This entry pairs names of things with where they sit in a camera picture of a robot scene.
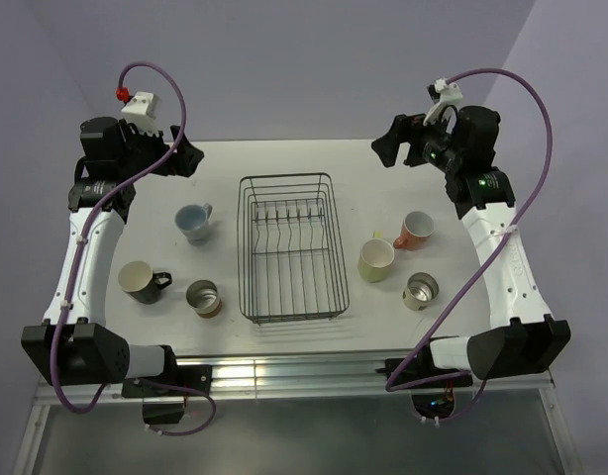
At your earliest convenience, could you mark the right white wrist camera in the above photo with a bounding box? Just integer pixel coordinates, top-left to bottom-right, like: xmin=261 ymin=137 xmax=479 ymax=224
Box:
xmin=423 ymin=78 xmax=462 ymax=126

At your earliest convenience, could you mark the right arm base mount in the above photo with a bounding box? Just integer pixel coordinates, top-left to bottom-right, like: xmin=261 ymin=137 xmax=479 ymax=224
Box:
xmin=391 ymin=358 xmax=473 ymax=389

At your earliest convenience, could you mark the black box under rail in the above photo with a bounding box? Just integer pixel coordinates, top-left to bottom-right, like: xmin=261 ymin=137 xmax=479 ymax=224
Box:
xmin=142 ymin=403 xmax=185 ymax=426

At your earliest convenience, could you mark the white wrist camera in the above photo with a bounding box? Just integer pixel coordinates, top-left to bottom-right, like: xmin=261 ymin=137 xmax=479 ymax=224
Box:
xmin=121 ymin=91 xmax=160 ymax=136
xmin=423 ymin=78 xmax=462 ymax=126

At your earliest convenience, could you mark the steel cup brown base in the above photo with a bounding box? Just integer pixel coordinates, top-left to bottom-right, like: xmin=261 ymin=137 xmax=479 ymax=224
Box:
xmin=185 ymin=279 xmax=222 ymax=319

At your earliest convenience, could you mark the orange mug white inside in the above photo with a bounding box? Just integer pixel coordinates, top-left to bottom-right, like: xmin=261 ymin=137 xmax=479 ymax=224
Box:
xmin=393 ymin=211 xmax=435 ymax=250

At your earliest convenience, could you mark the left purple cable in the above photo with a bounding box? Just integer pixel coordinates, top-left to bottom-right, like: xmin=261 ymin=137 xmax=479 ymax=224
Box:
xmin=50 ymin=61 xmax=217 ymax=436

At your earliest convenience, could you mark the steel cup beige sleeve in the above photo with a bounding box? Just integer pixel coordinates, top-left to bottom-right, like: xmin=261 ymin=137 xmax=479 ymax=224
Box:
xmin=402 ymin=272 xmax=440 ymax=311

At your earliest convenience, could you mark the black mug white inside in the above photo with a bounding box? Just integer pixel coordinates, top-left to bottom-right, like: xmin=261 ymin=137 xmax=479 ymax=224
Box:
xmin=118 ymin=261 xmax=172 ymax=305

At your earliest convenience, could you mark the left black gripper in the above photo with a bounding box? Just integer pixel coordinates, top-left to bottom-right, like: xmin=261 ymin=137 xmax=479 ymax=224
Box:
xmin=117 ymin=119 xmax=203 ymax=182

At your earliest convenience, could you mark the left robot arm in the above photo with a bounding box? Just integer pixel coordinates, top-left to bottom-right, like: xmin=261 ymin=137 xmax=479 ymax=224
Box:
xmin=21 ymin=117 xmax=204 ymax=395

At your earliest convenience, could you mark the aluminium frame rail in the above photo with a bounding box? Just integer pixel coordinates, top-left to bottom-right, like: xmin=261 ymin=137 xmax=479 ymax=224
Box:
xmin=32 ymin=351 xmax=555 ymax=406

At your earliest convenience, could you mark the pale yellow mug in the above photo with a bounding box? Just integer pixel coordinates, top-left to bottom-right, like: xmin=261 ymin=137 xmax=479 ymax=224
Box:
xmin=357 ymin=232 xmax=395 ymax=283

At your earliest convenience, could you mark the light blue mug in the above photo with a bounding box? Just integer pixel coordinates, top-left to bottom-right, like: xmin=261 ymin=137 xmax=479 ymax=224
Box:
xmin=174 ymin=203 xmax=213 ymax=244

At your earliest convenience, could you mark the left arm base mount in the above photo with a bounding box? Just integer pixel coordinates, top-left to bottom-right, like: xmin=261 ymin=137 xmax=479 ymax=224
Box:
xmin=121 ymin=364 xmax=212 ymax=399

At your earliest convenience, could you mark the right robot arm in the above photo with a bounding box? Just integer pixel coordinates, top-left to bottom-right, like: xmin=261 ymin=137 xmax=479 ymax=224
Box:
xmin=371 ymin=106 xmax=571 ymax=386

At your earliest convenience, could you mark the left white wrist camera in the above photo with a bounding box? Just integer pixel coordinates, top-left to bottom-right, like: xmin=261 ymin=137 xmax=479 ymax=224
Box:
xmin=121 ymin=91 xmax=160 ymax=136

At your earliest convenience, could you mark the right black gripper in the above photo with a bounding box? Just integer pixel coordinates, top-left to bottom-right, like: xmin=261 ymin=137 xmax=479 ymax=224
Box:
xmin=371 ymin=106 xmax=462 ymax=174

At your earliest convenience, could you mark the wire dish rack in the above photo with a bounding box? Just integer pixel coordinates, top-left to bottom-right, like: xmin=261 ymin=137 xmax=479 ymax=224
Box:
xmin=237 ymin=172 xmax=350 ymax=326

